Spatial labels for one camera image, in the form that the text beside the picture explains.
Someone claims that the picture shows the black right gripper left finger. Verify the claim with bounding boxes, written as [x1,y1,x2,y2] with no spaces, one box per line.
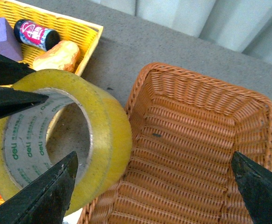
[0,151,78,224]

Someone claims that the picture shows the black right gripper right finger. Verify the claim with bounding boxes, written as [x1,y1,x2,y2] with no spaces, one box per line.
[231,151,272,224]

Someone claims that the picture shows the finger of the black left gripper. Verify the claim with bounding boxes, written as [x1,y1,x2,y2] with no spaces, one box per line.
[0,54,35,85]
[0,87,49,119]

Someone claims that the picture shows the yellow packing tape roll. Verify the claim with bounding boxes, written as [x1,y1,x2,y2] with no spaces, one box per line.
[0,70,132,214]

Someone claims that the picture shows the yellow wicker basket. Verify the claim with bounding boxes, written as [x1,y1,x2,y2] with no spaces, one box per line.
[0,0,104,213]

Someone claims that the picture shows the brown wicker basket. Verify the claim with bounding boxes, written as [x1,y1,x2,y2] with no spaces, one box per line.
[78,63,272,224]

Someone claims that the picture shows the purple foam cube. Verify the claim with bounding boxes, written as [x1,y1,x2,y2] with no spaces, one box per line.
[0,17,23,61]

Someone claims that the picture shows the small pink-labelled can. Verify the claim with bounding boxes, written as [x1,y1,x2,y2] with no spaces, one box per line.
[14,19,61,52]

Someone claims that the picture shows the toy bread croissant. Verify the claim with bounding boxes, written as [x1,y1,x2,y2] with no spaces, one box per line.
[33,41,80,72]

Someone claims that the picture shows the white curtain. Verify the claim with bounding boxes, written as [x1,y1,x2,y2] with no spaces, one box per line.
[97,0,272,64]

